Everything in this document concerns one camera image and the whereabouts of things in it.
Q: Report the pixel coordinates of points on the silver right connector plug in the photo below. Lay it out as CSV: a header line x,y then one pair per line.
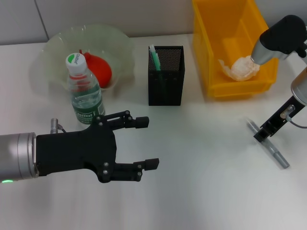
x,y
287,111

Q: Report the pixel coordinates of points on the silver connector plug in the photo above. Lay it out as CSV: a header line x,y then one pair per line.
x,y
54,124
287,111

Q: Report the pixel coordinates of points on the orange fruit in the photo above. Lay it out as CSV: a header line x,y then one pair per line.
x,y
102,72

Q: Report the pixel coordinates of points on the black mesh pen holder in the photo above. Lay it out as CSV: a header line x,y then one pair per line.
x,y
172,83

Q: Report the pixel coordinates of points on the white paper ball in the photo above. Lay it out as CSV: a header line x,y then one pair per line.
x,y
242,69

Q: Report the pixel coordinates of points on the green glass fruit plate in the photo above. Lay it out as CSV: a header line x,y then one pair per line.
x,y
112,40

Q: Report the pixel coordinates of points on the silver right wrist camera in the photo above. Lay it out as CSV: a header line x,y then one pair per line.
x,y
280,40

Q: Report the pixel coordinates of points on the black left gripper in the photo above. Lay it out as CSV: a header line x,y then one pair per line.
x,y
76,153

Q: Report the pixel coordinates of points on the silver left connector plug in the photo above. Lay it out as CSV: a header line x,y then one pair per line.
x,y
54,124

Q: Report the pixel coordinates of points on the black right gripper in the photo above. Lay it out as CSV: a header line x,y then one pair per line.
x,y
280,115

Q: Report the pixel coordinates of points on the clear green-label water bottle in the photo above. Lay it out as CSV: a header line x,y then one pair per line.
x,y
75,62

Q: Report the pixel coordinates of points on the yellow plastic bin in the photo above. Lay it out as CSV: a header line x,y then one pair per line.
x,y
216,48

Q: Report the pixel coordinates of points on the green pen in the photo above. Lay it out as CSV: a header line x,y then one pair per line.
x,y
156,58

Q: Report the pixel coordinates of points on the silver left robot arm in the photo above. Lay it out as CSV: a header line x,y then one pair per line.
x,y
16,155

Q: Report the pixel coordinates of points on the grey marker pen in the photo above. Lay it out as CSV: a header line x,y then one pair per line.
x,y
275,153

